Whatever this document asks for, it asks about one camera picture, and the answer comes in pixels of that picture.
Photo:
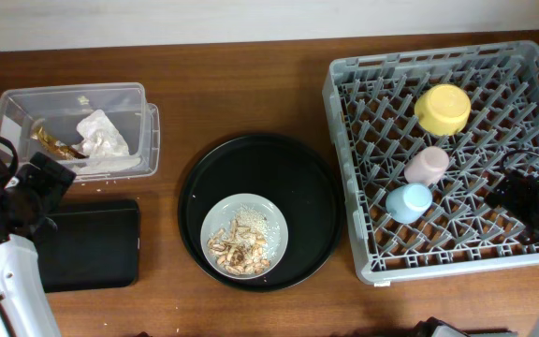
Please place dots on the pink plastic cup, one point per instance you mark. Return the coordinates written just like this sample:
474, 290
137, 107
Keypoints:
427, 167

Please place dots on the black rectangular tray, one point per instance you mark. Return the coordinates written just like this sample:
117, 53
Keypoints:
91, 245

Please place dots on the light blue plastic cup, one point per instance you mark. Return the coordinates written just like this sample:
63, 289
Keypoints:
407, 203

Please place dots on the round black tray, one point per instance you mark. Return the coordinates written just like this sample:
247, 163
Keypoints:
290, 175

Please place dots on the white napkin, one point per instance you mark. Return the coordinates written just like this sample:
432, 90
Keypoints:
102, 142

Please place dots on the food scraps and rice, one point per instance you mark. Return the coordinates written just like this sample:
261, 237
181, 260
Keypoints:
246, 245

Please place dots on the grey dishwasher rack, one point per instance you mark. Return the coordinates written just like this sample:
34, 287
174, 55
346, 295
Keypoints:
370, 104

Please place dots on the gold snack wrapper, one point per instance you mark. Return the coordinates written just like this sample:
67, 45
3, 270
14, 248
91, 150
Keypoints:
55, 146

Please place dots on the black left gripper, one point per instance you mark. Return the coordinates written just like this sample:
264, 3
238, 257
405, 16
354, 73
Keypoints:
54, 189

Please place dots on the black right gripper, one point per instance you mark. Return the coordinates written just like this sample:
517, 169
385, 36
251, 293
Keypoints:
510, 193

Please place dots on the yellow plastic bowl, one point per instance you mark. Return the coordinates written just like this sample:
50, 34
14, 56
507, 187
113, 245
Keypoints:
443, 110

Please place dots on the clear plastic waste bin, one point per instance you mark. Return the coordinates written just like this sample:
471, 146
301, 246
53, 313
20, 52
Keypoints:
47, 119

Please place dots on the grey plate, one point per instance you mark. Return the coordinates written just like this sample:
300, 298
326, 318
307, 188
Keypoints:
220, 213

